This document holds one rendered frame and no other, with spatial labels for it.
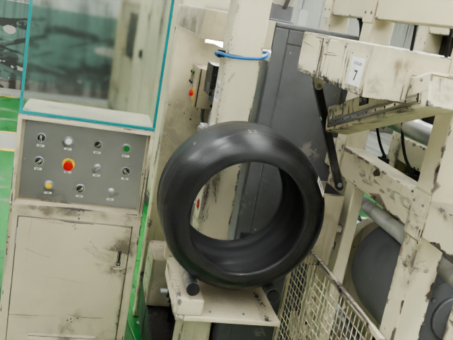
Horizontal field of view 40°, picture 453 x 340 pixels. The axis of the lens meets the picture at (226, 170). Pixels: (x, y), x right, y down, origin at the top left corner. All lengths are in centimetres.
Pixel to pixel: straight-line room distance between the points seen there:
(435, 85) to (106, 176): 148
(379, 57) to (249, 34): 66
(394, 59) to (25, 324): 194
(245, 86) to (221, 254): 63
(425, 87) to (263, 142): 54
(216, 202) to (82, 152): 64
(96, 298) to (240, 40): 131
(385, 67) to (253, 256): 93
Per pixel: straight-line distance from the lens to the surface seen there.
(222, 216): 240
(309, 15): 1214
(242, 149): 194
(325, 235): 246
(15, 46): 1080
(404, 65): 180
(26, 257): 277
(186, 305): 211
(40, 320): 290
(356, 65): 182
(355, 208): 249
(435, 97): 174
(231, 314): 219
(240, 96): 229
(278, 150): 197
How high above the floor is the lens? 179
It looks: 14 degrees down
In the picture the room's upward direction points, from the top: 10 degrees clockwise
